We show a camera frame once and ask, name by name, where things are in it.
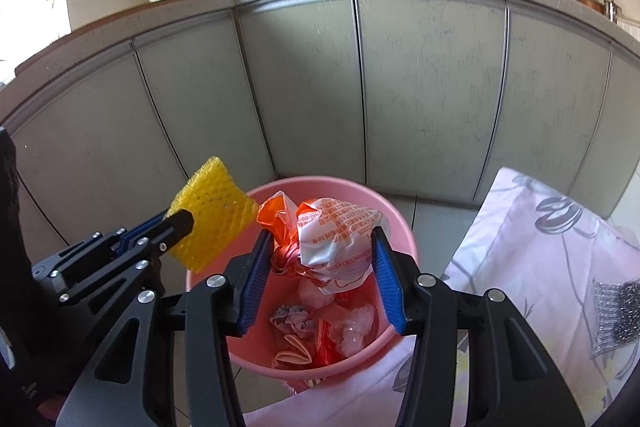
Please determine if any yellow foam sponge net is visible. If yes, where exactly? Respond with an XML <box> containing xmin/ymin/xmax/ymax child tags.
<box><xmin>165</xmin><ymin>156</ymin><xmax>258</xmax><ymax>273</ymax></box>

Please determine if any steel wool scrubber ball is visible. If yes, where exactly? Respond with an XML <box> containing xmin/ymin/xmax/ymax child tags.
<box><xmin>592</xmin><ymin>280</ymin><xmax>639</xmax><ymax>357</ymax></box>

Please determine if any pink blue wrapper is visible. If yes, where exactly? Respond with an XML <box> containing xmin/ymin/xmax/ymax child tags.
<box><xmin>270</xmin><ymin>305</ymin><xmax>317</xmax><ymax>339</ymax></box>

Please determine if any red white plastic bag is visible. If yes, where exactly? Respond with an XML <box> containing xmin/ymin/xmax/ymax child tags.
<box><xmin>257</xmin><ymin>191</ymin><xmax>390</xmax><ymax>294</ymax></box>

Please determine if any grey kitchen cabinet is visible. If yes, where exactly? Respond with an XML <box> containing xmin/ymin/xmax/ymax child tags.
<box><xmin>1</xmin><ymin>0</ymin><xmax>639</xmax><ymax>269</ymax></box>

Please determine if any floral white tablecloth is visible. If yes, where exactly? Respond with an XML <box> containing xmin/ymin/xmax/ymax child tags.
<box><xmin>244</xmin><ymin>167</ymin><xmax>639</xmax><ymax>426</ymax></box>

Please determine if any copper pot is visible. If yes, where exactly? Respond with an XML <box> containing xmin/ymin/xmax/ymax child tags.
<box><xmin>576</xmin><ymin>0</ymin><xmax>606</xmax><ymax>15</ymax></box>

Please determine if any small steel pot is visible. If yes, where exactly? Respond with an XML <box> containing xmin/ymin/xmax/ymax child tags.
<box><xmin>604</xmin><ymin>0</ymin><xmax>620</xmax><ymax>24</ymax></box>

